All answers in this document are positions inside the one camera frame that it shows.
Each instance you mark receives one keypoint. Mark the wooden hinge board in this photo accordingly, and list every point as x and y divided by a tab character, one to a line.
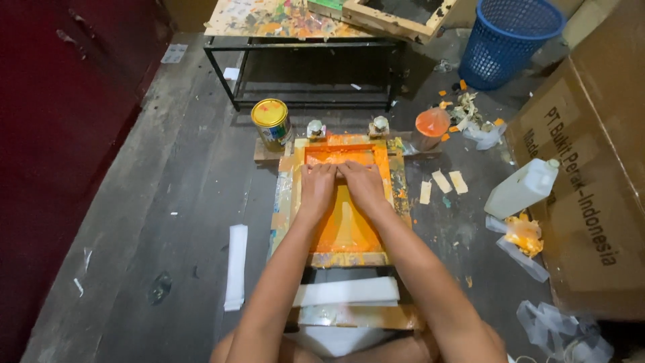
264	151

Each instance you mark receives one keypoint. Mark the yellow-lidded paint can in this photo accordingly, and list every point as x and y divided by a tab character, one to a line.
272	123

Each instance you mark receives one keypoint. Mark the paint-stained metal-legged table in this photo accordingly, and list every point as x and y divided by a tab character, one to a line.
272	20

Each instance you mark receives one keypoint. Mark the blue plastic mesh basket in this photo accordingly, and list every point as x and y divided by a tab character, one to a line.
504	45

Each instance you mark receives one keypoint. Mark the white plastic jerrycan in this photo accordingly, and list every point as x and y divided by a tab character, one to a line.
521	189

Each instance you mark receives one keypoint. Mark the person's right hand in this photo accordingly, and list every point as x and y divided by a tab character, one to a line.
364	191

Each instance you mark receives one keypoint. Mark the white sheet under frame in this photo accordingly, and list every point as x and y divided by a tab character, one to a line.
347	291

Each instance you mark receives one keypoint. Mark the person's left leg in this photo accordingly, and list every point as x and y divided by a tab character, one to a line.
297	353

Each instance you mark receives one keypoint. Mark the large brown cardboard box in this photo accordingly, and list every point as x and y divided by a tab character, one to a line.
594	176

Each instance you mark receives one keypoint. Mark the heap of paper scraps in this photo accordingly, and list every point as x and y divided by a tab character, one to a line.
473	118

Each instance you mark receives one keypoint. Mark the person's right fingers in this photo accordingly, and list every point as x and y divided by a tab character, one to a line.
357	168

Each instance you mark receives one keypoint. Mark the plastic cup of orange ink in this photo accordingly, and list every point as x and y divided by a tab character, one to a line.
431	126

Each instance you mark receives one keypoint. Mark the wooden screen frame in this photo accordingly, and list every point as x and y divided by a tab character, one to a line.
393	22

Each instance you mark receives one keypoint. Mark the stack of white sheets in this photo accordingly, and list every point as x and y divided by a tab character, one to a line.
236	267

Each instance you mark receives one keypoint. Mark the dark red cabinet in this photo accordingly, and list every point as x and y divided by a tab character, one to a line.
60	151

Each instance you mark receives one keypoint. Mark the person's left fingers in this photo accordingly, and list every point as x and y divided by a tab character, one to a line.
318	169

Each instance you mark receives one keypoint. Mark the person's left hand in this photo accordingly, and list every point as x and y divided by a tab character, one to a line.
316	194

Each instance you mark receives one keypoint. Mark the person's leg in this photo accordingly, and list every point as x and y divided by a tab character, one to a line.
393	350
297	353

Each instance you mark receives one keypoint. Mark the beige tape strip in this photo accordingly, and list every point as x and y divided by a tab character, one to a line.
426	192
442	181
458	182

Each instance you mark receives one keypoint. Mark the person's right leg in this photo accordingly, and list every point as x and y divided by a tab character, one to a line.
393	350

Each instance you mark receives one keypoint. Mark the orange-stained plastic wrap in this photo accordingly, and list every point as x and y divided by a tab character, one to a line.
524	239

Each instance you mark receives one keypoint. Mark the wooden printing base board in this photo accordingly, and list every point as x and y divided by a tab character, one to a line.
352	316

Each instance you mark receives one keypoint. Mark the small paper label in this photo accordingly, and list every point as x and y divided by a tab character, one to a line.
174	53

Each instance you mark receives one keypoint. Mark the orange-inked screen printing frame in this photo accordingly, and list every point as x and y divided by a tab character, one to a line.
347	232

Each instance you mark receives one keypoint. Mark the metal hinge clamp knob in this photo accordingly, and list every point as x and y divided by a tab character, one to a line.
379	126
316	128

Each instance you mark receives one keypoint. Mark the crumpled clear plastic bags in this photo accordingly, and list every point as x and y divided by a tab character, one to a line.
559	332

